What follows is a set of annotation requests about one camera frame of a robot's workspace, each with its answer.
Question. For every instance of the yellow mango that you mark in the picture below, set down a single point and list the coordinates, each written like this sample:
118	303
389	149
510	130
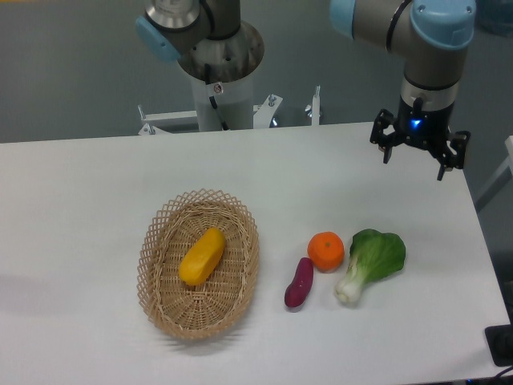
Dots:
202	258

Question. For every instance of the white frame at right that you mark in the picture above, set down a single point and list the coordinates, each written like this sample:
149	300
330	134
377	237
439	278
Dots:
498	179

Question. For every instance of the oval wicker basket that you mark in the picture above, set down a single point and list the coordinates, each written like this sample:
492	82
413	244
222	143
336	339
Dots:
198	312

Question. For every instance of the green bok choy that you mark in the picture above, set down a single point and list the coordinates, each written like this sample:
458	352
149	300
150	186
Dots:
373	256

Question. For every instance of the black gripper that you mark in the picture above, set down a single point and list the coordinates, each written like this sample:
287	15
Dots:
423	122

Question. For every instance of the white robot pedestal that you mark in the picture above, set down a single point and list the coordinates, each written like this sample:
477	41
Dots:
221	73

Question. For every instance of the purple sweet potato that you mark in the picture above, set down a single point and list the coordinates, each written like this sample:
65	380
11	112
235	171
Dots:
299	288

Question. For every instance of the orange tangerine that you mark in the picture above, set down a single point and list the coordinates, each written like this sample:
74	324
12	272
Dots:
326	250

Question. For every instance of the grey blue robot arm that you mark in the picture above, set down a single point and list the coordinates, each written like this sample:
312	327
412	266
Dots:
431	36

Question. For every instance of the black device at edge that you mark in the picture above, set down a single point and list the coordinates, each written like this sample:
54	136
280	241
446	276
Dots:
499	341

